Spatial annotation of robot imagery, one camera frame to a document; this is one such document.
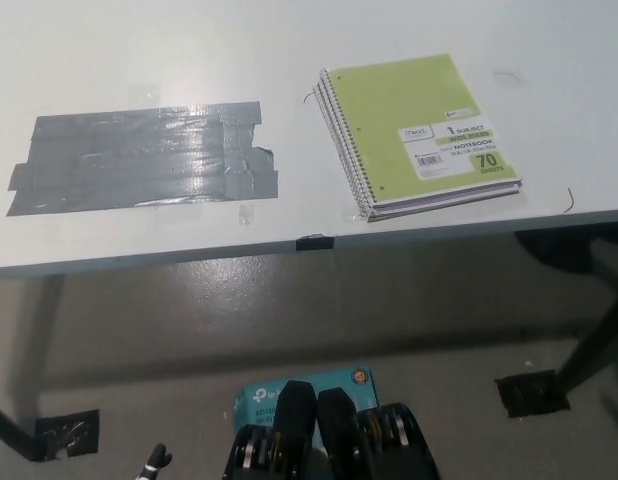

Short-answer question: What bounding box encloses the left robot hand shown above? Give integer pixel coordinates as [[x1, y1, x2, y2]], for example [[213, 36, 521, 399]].
[[137, 442, 173, 480]]

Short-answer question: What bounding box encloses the green Mead spiral notebook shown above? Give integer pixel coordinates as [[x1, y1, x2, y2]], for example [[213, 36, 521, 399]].
[[318, 52, 521, 207]]

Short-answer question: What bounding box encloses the teal TP-Link box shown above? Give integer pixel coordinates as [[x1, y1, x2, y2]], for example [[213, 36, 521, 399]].
[[232, 365, 380, 446]]

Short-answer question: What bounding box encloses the small black tape piece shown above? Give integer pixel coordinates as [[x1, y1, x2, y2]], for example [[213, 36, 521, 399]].
[[295, 233, 335, 251]]

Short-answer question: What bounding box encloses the purple spiral notebook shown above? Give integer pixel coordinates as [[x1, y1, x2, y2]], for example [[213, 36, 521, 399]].
[[312, 79, 523, 224]]

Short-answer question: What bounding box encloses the grey duct tape patch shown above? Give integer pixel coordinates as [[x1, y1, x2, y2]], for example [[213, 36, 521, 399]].
[[6, 100, 280, 218]]

